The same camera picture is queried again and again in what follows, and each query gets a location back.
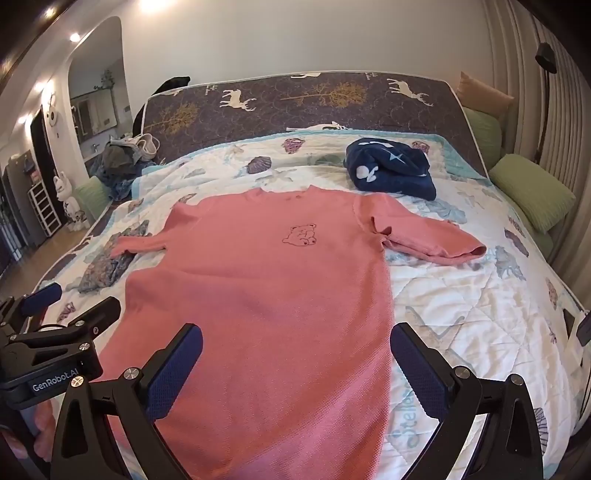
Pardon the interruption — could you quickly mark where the white cat figurine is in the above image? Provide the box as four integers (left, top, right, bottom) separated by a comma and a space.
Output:
53, 172, 78, 223

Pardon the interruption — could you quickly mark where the beige curtain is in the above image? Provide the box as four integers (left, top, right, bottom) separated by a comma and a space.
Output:
485, 0, 591, 287

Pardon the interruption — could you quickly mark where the white rabbit wall clock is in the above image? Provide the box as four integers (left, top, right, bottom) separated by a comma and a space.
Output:
44, 92, 62, 139

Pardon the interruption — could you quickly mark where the pile of dark clothes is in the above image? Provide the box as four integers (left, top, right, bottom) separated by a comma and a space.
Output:
90, 138, 148, 201

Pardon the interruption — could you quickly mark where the black floor lamp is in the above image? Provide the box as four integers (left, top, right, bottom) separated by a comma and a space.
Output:
534, 43, 558, 162

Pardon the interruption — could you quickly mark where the wall mirror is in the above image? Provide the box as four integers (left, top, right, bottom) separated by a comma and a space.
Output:
71, 88, 118, 138

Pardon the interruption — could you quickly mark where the white seashell print quilt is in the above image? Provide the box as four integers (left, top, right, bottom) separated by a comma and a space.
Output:
32, 129, 585, 480

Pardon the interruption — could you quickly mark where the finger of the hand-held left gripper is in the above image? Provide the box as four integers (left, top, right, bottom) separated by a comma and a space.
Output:
65, 296, 122, 339
21, 282, 63, 319

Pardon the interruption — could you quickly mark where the person's left hand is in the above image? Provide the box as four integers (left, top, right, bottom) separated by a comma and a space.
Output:
21, 401, 60, 464

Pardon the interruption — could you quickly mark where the floral print garment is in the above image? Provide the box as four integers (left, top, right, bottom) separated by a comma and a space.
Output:
76, 220, 151, 294

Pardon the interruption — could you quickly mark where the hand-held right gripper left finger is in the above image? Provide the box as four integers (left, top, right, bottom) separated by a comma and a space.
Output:
48, 323, 204, 480

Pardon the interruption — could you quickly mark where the orange pillow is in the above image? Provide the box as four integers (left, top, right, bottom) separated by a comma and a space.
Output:
455, 71, 515, 121

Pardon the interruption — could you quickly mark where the large green pillow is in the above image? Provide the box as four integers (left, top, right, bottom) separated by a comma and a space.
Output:
489, 154, 577, 232

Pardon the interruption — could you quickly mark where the pink t-shirt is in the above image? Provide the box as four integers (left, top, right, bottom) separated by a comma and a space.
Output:
95, 185, 488, 480

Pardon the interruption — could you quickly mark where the white wire rack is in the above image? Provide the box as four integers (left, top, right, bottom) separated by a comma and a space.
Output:
28, 182, 63, 236

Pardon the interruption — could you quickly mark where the green cushion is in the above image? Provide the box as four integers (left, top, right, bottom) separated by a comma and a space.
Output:
74, 175, 110, 223

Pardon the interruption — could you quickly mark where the black cabinet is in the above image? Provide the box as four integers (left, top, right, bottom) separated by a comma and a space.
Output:
0, 157, 38, 275

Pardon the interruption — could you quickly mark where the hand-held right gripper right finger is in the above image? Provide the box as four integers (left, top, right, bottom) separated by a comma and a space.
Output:
390, 322, 546, 480

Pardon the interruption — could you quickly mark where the navy star plush toy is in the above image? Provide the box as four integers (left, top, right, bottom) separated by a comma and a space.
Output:
344, 137, 438, 201

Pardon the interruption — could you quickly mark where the white cloth bag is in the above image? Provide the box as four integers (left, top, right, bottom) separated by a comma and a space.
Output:
129, 134, 160, 162

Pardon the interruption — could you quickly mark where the brown deer print blanket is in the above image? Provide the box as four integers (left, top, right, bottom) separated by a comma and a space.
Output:
141, 71, 490, 178

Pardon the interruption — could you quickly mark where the small green pillow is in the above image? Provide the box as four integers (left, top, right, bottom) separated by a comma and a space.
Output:
462, 108, 503, 160

